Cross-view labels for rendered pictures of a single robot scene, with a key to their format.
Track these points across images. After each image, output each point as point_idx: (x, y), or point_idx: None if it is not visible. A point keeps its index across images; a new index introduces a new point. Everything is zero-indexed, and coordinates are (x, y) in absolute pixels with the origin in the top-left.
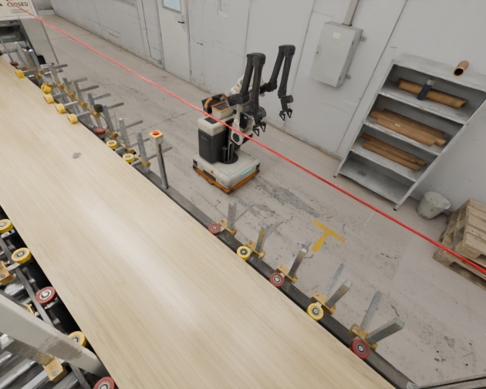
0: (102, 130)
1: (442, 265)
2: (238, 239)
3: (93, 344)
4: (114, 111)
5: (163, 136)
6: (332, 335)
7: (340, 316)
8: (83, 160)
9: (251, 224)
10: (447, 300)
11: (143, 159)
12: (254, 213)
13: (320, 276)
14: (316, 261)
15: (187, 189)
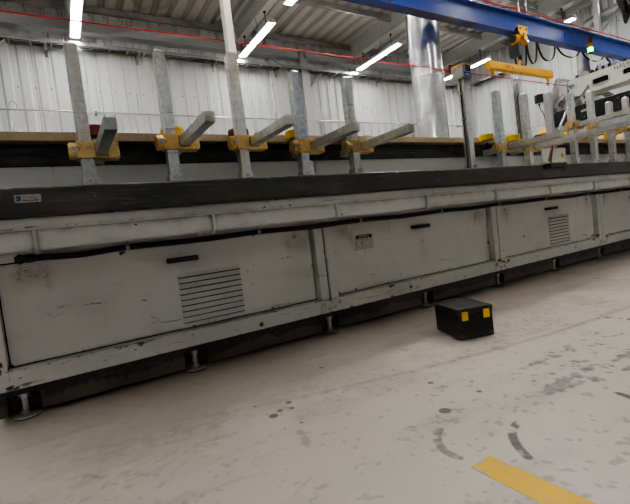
0: (538, 134)
1: None
2: (492, 341)
3: None
4: (567, 106)
5: (461, 66)
6: (134, 133)
7: (166, 474)
8: None
9: (568, 351)
10: None
11: (495, 139)
12: None
13: (339, 458)
14: (419, 461)
15: None
